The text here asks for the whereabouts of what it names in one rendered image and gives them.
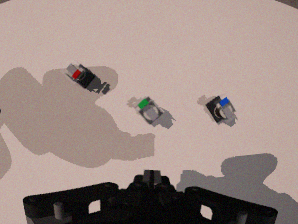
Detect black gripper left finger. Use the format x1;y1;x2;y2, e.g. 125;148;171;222
23;170;152;224

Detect clear relay with red button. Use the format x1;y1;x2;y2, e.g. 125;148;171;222
60;57;95;89

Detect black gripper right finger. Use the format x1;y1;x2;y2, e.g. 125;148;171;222
150;170;278;224

